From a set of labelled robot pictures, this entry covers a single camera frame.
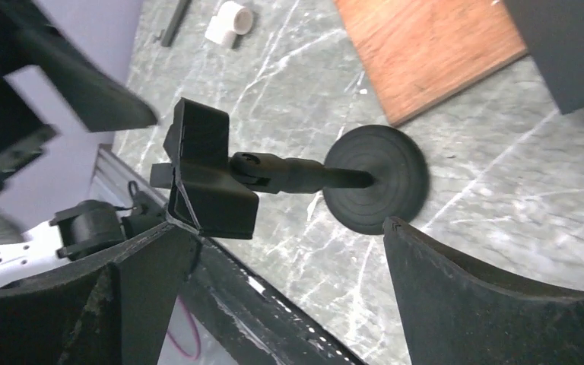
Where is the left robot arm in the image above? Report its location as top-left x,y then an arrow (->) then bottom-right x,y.
0,1 -> 157,287

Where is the black round-base mic stand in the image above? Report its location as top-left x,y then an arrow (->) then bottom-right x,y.
150,99 -> 430,240

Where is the black front frame rail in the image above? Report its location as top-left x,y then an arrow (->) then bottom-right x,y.
90,146 -> 369,365

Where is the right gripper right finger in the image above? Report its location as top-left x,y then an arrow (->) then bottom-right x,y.
383,217 -> 584,364

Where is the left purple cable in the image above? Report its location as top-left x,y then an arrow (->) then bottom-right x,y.
166,297 -> 203,362

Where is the wooden board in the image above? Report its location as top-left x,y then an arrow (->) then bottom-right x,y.
335,0 -> 526,126

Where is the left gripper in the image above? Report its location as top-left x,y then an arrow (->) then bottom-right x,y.
0,8 -> 157,191

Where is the white pvc elbow fitting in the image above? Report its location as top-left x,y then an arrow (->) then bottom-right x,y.
205,1 -> 254,49

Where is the dark rack network switch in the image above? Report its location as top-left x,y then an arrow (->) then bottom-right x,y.
504,0 -> 584,114

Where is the grey metal bar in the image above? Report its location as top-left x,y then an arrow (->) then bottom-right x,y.
159,0 -> 191,48

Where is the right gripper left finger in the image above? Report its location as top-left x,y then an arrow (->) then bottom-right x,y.
0,223 -> 198,364

